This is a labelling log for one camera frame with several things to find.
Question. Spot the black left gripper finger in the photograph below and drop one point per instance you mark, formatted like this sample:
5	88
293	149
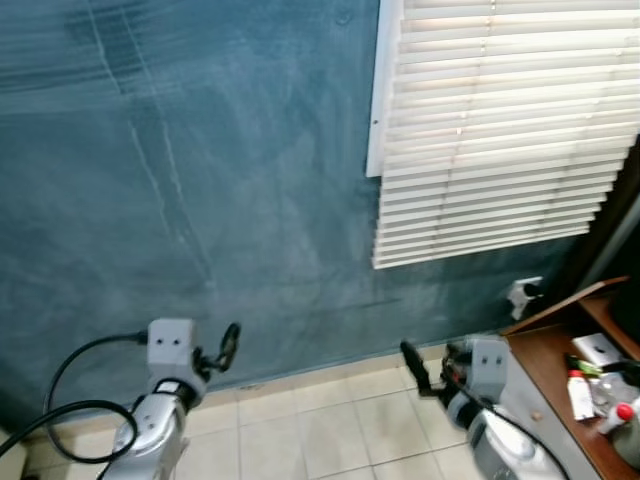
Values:
235	338

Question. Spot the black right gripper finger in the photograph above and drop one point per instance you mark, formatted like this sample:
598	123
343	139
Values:
416	365

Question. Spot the brown wooden nightstand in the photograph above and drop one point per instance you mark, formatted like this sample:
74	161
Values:
545	350

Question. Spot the white bottle with red cap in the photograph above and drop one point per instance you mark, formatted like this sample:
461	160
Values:
581	400

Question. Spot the green marker pen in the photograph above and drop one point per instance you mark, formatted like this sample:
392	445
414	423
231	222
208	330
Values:
588	366

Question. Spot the flat white box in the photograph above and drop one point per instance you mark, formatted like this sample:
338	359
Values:
600	348

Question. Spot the small black gadget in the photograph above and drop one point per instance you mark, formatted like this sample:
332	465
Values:
622	372

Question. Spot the small white bottle red knob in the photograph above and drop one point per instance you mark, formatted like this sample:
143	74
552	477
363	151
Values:
624	411

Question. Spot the grey green round jar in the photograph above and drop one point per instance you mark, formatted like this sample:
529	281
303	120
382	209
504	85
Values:
630	445

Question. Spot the dark brown curtain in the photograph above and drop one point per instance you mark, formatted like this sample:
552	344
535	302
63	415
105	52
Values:
605	225

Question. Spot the white slatted window blind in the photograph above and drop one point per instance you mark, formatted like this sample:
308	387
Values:
500	120

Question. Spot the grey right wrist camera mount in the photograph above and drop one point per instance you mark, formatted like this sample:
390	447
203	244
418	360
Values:
490	365

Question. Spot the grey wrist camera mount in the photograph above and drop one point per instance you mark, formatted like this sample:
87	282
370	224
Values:
170	345
490	365

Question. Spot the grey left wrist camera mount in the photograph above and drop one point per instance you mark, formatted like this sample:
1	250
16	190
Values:
170	345

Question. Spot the white wall outlet with plug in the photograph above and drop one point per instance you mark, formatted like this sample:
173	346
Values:
520	298

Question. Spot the grey metal rail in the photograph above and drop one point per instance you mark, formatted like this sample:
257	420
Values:
622	245

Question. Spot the white window frame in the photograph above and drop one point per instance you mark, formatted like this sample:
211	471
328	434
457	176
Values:
382	90

